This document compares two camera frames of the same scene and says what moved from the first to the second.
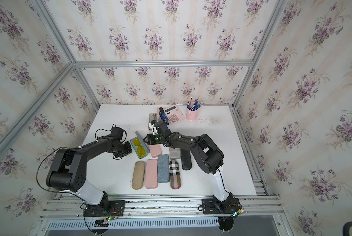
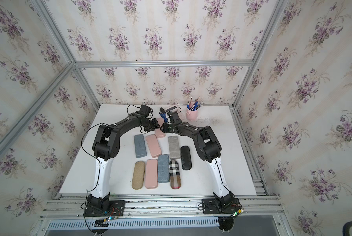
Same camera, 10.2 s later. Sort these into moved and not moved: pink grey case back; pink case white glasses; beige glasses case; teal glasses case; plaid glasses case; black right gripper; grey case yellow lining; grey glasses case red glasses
Moved: black right gripper; grey case yellow lining; pink grey case back
Not moved: teal glasses case; beige glasses case; plaid glasses case; pink case white glasses; grey glasses case red glasses
